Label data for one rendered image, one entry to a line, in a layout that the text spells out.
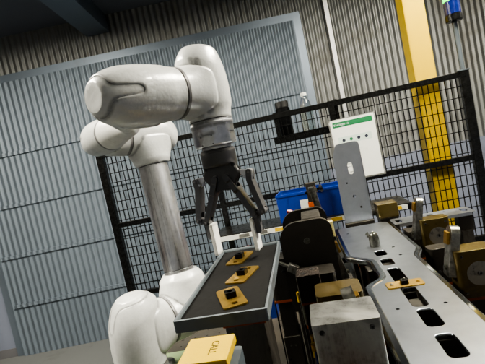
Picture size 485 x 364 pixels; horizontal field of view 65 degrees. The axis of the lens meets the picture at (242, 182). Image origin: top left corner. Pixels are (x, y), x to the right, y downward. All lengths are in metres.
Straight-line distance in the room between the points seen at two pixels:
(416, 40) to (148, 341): 1.73
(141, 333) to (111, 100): 0.74
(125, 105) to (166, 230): 0.69
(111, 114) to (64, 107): 3.04
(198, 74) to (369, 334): 0.53
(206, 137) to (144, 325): 0.64
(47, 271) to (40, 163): 0.98
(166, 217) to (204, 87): 0.63
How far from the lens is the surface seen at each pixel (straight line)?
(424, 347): 0.76
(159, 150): 1.30
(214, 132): 0.76
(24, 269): 4.01
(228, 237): 1.78
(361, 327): 0.61
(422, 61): 2.08
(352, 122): 1.94
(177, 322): 0.58
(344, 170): 1.66
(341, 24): 3.69
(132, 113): 0.68
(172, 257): 1.30
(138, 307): 1.21
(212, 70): 0.78
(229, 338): 0.50
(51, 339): 4.12
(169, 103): 0.70
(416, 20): 2.11
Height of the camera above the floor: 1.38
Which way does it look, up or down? 4 degrees down
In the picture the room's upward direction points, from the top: 12 degrees counter-clockwise
